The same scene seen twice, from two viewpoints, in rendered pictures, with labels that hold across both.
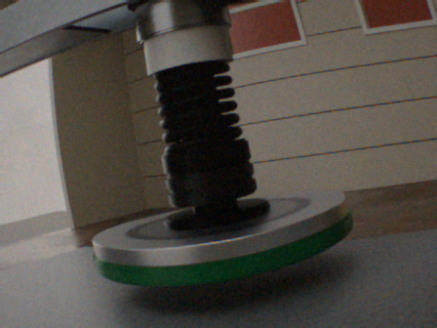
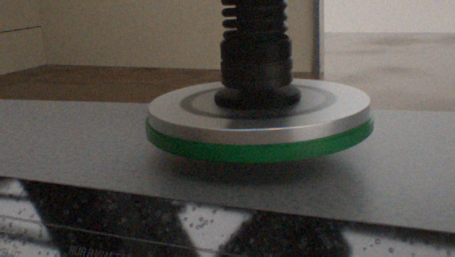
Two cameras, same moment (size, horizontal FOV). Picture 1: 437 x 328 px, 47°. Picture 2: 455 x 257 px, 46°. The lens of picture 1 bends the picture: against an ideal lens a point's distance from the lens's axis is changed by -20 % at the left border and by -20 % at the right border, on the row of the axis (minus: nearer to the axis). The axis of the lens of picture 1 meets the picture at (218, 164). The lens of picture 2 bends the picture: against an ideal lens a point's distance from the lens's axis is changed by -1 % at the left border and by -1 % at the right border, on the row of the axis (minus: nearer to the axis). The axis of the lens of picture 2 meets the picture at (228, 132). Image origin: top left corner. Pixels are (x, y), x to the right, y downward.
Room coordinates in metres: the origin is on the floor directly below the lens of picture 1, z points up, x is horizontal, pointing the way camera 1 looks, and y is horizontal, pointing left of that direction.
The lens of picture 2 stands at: (0.97, -0.15, 1.03)
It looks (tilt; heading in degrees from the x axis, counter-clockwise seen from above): 16 degrees down; 165
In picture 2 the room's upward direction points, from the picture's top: 3 degrees counter-clockwise
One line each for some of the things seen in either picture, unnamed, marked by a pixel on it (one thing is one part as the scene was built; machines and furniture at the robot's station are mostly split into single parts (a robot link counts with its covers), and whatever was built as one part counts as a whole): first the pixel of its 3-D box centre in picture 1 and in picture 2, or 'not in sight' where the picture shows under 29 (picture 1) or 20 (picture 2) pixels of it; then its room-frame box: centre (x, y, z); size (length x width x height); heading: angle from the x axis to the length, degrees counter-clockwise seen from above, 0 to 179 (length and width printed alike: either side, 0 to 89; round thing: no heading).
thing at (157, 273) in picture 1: (219, 230); (257, 108); (0.48, 0.01, 0.90); 0.22 x 0.22 x 0.04
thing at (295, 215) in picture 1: (218, 225); (257, 105); (0.48, 0.01, 0.90); 0.21 x 0.21 x 0.01
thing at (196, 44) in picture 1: (187, 48); not in sight; (0.48, 0.01, 1.05); 0.07 x 0.07 x 0.04
